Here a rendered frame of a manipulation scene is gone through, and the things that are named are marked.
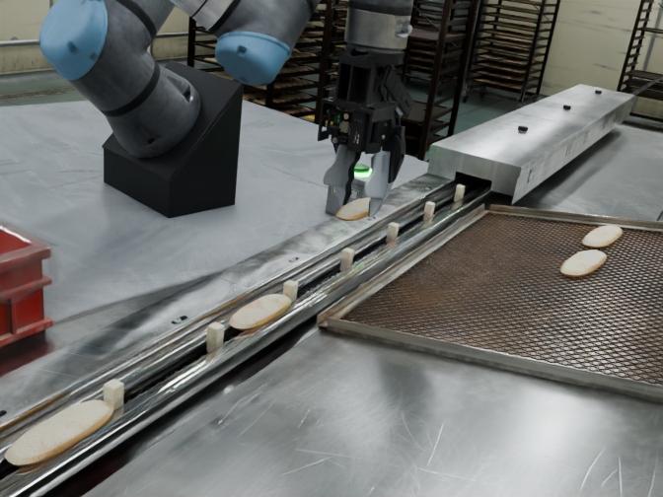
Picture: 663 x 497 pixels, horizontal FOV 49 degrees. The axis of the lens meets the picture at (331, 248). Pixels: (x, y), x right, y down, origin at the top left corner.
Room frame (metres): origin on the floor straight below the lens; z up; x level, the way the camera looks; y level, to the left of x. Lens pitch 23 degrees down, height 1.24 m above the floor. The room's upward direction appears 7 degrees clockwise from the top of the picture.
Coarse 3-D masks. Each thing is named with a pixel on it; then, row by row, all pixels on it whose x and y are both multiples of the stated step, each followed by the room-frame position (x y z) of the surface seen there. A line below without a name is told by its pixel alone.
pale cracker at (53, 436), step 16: (96, 400) 0.52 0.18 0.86; (64, 416) 0.49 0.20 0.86; (80, 416) 0.49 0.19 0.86; (96, 416) 0.49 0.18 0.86; (32, 432) 0.46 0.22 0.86; (48, 432) 0.46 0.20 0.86; (64, 432) 0.47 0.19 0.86; (80, 432) 0.47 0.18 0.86; (16, 448) 0.44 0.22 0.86; (32, 448) 0.45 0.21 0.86; (48, 448) 0.45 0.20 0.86; (64, 448) 0.46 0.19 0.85; (16, 464) 0.43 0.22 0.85; (32, 464) 0.44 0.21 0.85
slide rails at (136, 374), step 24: (408, 216) 1.12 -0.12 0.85; (432, 216) 1.14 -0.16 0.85; (360, 240) 0.99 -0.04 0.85; (336, 264) 0.89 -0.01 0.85; (360, 264) 0.90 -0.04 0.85; (192, 336) 0.66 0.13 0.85; (240, 336) 0.67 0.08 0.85; (144, 360) 0.60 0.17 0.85; (168, 360) 0.60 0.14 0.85; (168, 384) 0.57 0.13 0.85; (120, 408) 0.52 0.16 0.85; (24, 432) 0.47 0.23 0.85; (0, 456) 0.44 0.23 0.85; (0, 480) 0.42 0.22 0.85
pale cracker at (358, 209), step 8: (360, 200) 0.92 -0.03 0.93; (368, 200) 0.93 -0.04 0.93; (344, 208) 0.89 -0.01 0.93; (352, 208) 0.89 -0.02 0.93; (360, 208) 0.89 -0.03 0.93; (368, 208) 0.90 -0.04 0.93; (336, 216) 0.87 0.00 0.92; (344, 216) 0.87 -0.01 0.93; (352, 216) 0.87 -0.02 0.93; (360, 216) 0.88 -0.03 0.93
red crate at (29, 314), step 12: (24, 300) 0.66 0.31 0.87; (36, 300) 0.67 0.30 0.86; (0, 312) 0.63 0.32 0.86; (12, 312) 0.64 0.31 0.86; (24, 312) 0.66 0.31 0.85; (36, 312) 0.67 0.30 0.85; (0, 324) 0.63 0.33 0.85; (12, 324) 0.64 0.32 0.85; (24, 324) 0.66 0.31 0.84; (36, 324) 0.66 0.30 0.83; (48, 324) 0.67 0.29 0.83; (0, 336) 0.63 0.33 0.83; (12, 336) 0.64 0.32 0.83; (24, 336) 0.65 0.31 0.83
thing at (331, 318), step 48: (432, 240) 0.90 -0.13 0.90; (480, 240) 0.94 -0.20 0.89; (576, 240) 0.93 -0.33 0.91; (432, 288) 0.75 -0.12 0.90; (480, 288) 0.75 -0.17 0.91; (528, 288) 0.75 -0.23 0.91; (576, 288) 0.75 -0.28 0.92; (624, 288) 0.75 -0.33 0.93; (384, 336) 0.61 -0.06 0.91; (432, 336) 0.62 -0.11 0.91; (480, 336) 0.62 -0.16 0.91; (528, 336) 0.62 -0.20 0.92; (576, 336) 0.62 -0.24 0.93; (624, 336) 0.62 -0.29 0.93; (576, 384) 0.53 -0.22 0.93; (624, 384) 0.51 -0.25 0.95
